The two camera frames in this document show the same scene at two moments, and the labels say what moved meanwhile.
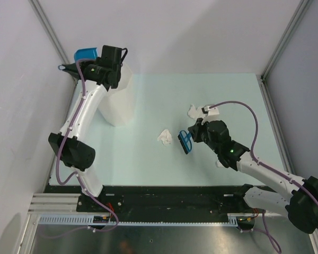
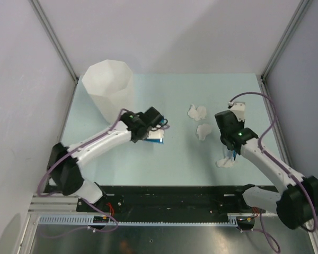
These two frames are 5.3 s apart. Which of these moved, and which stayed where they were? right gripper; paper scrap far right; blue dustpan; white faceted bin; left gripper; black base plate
Moved: left gripper; right gripper; blue dustpan
Stayed: paper scrap far right; white faceted bin; black base plate
